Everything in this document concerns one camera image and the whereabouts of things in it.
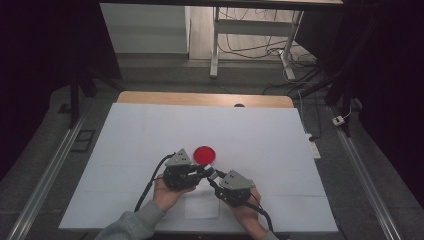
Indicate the white power strip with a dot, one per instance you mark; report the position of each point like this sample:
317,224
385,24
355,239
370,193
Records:
314,148

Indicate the small white adapter box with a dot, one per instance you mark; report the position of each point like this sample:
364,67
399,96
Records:
338,120

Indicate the aluminium floor rail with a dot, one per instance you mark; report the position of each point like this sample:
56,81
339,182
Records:
363,173
46,176

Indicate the person's left hand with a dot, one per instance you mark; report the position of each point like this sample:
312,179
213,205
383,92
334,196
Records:
166,198

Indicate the white cabinet panel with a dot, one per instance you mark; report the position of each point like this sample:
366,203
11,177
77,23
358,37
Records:
146,28

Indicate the black metal stand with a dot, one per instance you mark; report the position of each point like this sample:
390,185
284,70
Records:
336,90
74,96

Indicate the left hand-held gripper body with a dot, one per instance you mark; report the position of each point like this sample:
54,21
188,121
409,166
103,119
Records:
178,176

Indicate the white paper sheet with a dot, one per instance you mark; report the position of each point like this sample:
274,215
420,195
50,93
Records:
201,208

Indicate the round red ink pad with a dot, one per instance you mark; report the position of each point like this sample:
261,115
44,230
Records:
204,155

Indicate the person's right hand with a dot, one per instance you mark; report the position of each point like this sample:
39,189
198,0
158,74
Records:
248,218

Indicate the large white table cover board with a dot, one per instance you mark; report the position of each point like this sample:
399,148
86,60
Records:
233,130

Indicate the white desk frame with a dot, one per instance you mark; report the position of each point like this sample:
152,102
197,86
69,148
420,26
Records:
253,27

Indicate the wooden table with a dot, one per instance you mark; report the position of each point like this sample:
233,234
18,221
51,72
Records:
200,99

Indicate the black floor frame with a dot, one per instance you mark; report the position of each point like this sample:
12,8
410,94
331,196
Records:
83,140

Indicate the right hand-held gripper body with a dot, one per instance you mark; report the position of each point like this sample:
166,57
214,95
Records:
233,193

